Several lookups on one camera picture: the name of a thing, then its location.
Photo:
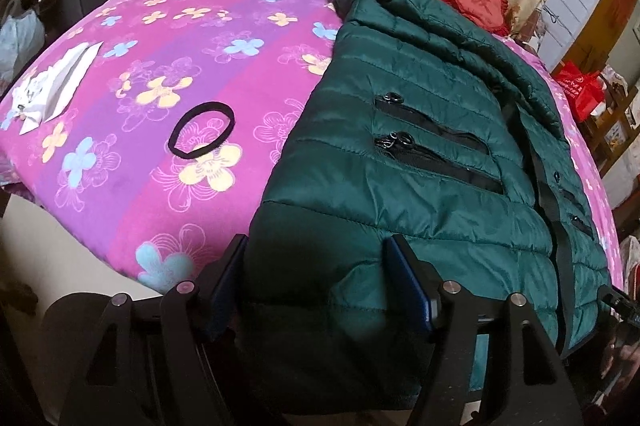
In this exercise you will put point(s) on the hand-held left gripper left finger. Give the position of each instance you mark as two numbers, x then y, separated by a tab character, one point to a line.
227	286

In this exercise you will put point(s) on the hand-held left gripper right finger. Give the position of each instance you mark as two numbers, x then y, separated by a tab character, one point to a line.
407	286

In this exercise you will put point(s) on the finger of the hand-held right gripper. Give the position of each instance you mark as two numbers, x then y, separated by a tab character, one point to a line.
622	304

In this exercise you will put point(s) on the dark green puffer jacket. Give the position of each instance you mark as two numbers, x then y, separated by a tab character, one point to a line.
400	116

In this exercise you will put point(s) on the white mattress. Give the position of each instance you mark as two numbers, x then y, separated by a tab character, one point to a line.
60	251

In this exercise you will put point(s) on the wooden shelf rack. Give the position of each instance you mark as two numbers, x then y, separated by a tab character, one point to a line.
617	126

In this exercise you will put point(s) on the red shopping bag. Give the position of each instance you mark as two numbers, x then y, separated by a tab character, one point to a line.
580	88

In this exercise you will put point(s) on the white folded paper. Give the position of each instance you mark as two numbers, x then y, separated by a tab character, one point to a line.
60	81

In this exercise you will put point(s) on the pink floral bedsheet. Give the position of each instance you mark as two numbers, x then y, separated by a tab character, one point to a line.
150	31

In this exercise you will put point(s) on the wooden door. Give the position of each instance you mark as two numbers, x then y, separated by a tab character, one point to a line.
600	16

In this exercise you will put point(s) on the white plastic bag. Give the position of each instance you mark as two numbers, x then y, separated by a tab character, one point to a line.
17	38

